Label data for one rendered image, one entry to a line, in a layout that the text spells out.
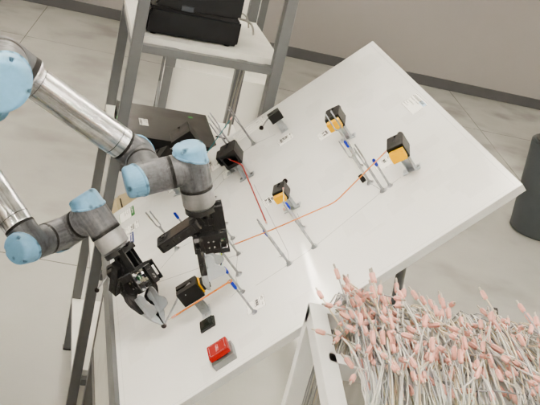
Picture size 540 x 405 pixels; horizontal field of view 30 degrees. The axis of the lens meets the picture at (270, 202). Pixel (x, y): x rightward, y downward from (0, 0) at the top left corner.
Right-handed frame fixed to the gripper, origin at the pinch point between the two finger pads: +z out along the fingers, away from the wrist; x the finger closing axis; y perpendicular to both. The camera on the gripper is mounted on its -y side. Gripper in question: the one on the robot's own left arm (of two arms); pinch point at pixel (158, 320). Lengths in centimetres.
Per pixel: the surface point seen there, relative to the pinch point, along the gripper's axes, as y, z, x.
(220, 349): 26.2, 9.4, -5.4
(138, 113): -79, -50, 80
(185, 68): -223, -66, 218
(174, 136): -38, -36, 60
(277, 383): -10.6, 34.8, 25.0
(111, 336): -23.0, -0.8, -1.6
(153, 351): -2.3, 5.5, -4.7
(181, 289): 8.4, -3.8, 4.9
